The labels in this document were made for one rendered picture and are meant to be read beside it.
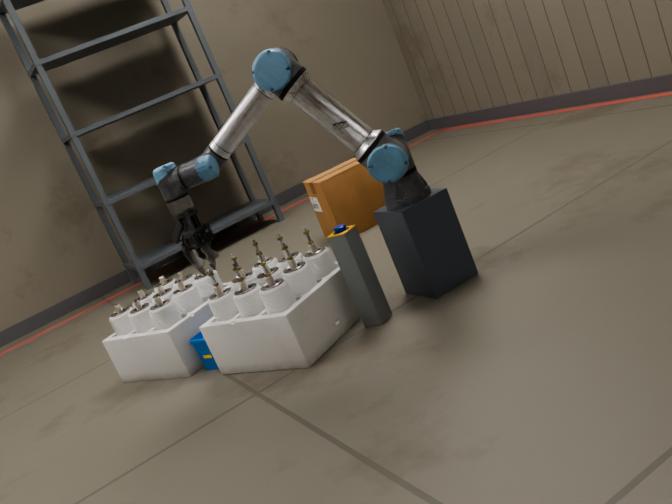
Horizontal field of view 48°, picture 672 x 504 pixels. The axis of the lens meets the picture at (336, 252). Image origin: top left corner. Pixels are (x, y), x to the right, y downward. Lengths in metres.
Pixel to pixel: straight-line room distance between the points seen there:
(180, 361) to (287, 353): 0.50
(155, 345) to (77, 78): 2.53
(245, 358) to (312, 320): 0.27
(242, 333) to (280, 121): 3.02
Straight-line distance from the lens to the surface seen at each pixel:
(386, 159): 2.18
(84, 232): 4.85
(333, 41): 5.48
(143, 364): 2.82
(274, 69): 2.19
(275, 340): 2.29
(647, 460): 1.42
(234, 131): 2.40
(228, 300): 2.43
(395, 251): 2.45
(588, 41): 4.43
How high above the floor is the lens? 0.82
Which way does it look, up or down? 14 degrees down
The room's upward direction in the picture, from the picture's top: 23 degrees counter-clockwise
